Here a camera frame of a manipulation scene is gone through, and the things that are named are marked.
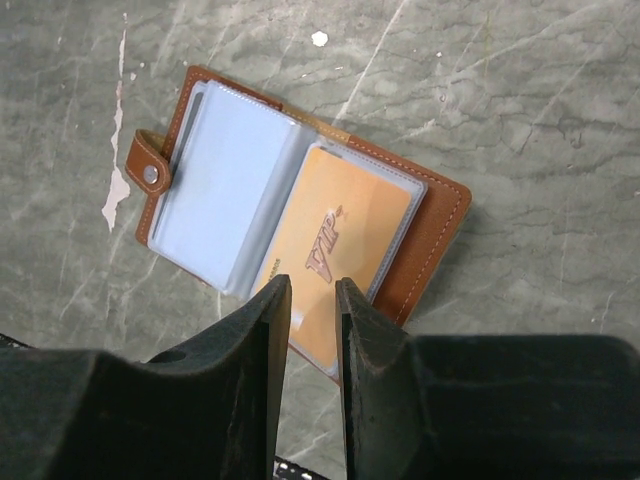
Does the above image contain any brown leather card holder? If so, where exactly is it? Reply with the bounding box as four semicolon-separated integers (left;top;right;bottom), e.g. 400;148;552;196
125;66;472;379

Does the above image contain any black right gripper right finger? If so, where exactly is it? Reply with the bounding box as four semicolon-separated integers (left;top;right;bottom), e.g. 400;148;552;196
335;278;639;479

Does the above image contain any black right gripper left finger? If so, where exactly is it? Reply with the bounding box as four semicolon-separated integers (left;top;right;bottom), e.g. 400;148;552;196
1;275;292;479

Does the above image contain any orange credit card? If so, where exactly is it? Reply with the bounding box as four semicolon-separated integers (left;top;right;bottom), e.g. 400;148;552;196
254;141;426;377

